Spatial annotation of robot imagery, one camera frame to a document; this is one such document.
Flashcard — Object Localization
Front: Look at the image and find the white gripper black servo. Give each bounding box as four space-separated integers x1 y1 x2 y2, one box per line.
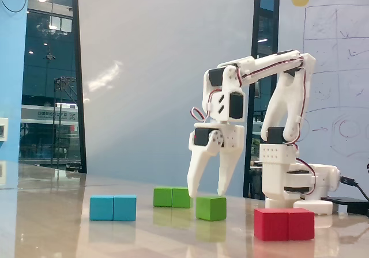
187 122 245 198

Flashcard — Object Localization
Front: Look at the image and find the small green cube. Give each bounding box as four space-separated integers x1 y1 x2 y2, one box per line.
195 196 227 222

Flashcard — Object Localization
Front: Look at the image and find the long green block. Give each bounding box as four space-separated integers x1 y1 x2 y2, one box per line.
153 186 191 209

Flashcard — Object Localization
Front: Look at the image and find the long red block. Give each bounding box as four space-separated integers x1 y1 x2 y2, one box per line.
253 207 315 241

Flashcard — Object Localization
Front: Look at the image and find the long blue block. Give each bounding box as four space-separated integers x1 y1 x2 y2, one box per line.
89 194 137 222

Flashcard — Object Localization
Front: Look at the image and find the black power box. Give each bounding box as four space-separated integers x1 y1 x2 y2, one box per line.
320 196 369 214

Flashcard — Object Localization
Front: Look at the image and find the dark scaffold tower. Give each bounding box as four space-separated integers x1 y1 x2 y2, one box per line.
53 76 78 169

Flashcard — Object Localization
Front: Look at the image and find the white sign banner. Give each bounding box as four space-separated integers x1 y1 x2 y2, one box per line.
20 104 79 124

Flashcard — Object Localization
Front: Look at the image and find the white marker board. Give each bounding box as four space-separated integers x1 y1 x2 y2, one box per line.
278 0 369 198

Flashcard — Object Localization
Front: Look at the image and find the black cable with plug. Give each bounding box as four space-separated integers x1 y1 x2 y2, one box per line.
339 176 369 202

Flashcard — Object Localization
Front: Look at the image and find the black window frame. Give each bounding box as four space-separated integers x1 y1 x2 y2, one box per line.
243 0 281 199

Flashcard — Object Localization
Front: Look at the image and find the black slanted frame post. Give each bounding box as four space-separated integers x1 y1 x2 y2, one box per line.
71 0 88 174

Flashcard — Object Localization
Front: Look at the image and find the white wall socket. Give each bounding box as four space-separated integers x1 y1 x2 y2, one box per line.
0 117 9 142

